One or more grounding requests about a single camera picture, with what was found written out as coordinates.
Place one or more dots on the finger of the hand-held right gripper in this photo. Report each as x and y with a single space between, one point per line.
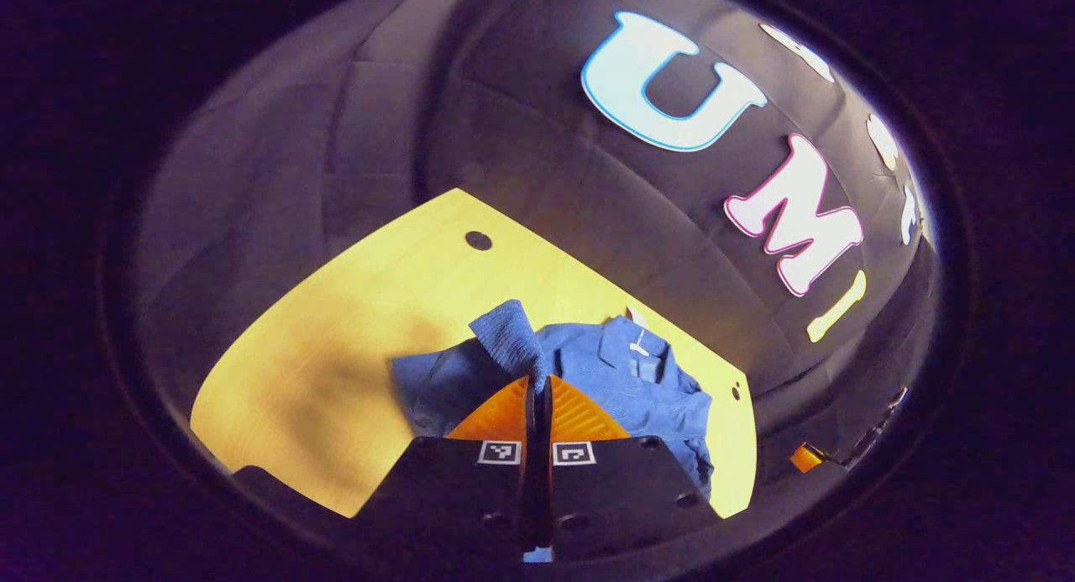
806 458

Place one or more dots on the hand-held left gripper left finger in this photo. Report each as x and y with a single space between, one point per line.
453 498

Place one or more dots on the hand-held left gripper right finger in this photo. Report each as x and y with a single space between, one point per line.
630 498

